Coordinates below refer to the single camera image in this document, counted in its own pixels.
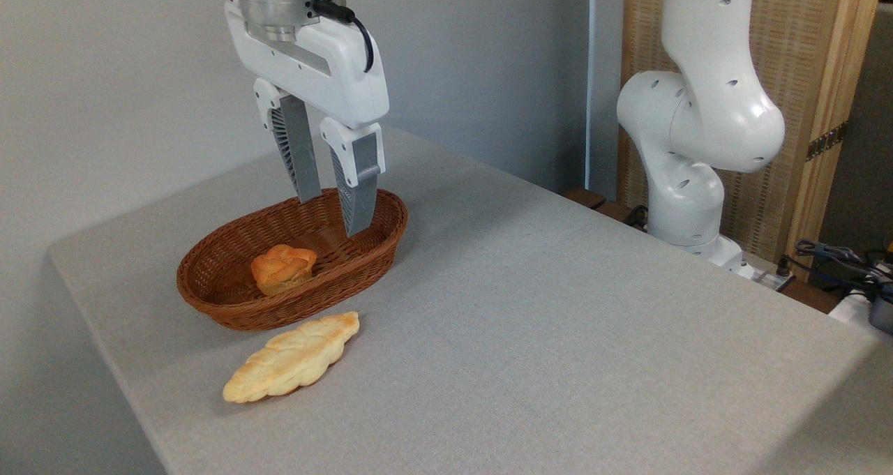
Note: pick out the long braided bread loaf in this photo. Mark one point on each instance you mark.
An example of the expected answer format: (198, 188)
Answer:
(293, 358)

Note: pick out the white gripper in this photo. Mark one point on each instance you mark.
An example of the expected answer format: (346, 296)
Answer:
(335, 70)

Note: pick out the white vertical wall pipe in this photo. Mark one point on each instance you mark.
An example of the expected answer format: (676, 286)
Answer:
(593, 77)

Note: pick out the brown wicker oval basket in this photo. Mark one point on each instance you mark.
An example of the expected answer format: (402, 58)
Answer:
(223, 273)

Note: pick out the dark metal screen hinge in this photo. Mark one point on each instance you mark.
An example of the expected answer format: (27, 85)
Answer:
(827, 141)

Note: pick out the white power strip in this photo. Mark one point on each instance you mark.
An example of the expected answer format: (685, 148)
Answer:
(851, 309)

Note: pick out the small round bread roll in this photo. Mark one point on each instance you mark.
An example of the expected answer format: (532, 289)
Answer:
(282, 269)

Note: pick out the rattan screen with wooden frame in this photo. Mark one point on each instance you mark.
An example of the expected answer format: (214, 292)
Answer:
(802, 56)

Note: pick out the grey plug adapter box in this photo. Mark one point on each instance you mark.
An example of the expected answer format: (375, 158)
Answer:
(882, 314)

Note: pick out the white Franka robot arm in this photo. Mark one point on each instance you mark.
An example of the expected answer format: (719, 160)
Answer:
(704, 119)

